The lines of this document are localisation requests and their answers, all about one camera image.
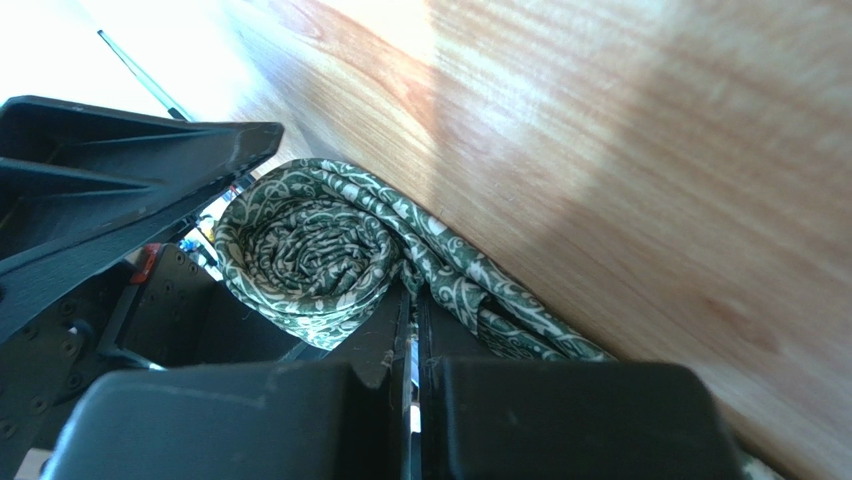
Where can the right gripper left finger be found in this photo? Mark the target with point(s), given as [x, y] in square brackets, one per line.
[341, 417]

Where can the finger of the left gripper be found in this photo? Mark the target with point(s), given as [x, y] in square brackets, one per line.
[83, 186]
[171, 313]

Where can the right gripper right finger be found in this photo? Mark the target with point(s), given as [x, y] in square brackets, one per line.
[490, 418]

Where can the green floral patterned tie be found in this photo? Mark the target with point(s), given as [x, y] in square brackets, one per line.
[315, 245]

